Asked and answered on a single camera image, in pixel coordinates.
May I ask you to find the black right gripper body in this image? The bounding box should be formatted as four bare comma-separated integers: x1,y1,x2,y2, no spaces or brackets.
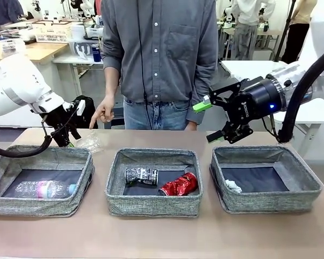
227,77,283,125

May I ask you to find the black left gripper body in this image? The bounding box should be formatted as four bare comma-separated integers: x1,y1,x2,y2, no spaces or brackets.
44,104,78,135

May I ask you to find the clear plastic cup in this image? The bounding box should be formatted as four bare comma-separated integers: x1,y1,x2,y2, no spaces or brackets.
75,130,106,154

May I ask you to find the white paper ball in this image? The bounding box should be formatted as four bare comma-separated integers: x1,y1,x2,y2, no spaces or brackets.
225,179,243,194

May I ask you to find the clear plastic water bottle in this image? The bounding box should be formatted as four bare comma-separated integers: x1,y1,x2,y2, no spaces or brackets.
15,180,78,200

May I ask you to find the crushed red drink can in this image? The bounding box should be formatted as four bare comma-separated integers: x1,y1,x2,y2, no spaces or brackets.
158,172,200,197

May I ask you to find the crushed black Pepsi can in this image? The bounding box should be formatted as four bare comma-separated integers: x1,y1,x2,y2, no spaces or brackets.
124,167,159,187

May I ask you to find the person's right forearm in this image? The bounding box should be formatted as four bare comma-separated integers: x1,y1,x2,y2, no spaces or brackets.
104,67,123,100

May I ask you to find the person's right hand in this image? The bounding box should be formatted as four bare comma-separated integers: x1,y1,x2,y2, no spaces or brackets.
89,94,116,130

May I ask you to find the black backpack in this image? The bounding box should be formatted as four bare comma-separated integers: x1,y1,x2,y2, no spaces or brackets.
75,94,99,129

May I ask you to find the large white table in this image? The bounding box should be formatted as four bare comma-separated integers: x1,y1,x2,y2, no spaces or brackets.
221,59,324,125

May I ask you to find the narrow white desk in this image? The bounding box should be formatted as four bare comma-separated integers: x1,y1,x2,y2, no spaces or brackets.
52,52,105,95

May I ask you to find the light wooden desk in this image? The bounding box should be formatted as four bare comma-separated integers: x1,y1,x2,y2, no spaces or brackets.
221,26,283,62

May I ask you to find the wooden top table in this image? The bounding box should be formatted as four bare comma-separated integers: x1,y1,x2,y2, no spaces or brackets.
0,35,70,65

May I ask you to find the person in grey shirt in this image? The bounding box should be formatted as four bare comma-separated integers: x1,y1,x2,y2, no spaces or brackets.
100,0,219,132

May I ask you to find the black tripod pole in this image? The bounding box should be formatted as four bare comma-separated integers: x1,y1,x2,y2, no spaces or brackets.
275,0,298,62

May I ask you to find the person in white clothes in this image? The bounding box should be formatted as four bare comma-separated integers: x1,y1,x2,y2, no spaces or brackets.
230,0,276,62

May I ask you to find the blue drink can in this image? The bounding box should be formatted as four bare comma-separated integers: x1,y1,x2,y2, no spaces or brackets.
91,44,101,63

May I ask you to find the grey fabric basket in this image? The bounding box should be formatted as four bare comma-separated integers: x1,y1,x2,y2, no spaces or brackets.
210,146,323,215
0,145,95,218
105,147,205,218

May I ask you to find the person in beige top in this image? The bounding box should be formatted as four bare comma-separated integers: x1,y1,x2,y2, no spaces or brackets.
282,0,318,64

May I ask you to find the white perforated crate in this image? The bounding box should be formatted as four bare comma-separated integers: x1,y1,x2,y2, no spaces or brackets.
32,21,72,43

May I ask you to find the clear plastic box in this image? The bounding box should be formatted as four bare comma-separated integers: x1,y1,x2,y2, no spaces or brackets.
0,37,26,56

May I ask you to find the white paper roll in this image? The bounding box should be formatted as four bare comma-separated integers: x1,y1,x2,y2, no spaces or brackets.
71,24,84,41

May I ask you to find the white desktop appliance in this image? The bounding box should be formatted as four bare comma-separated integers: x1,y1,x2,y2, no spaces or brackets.
85,25,105,38

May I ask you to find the person in dark top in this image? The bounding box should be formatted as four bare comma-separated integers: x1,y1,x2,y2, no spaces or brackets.
0,0,25,28

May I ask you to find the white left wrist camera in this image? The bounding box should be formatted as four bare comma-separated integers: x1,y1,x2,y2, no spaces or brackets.
63,99,86,116

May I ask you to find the thin black clip-on cable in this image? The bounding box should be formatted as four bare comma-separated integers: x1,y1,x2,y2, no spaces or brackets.
139,0,154,130

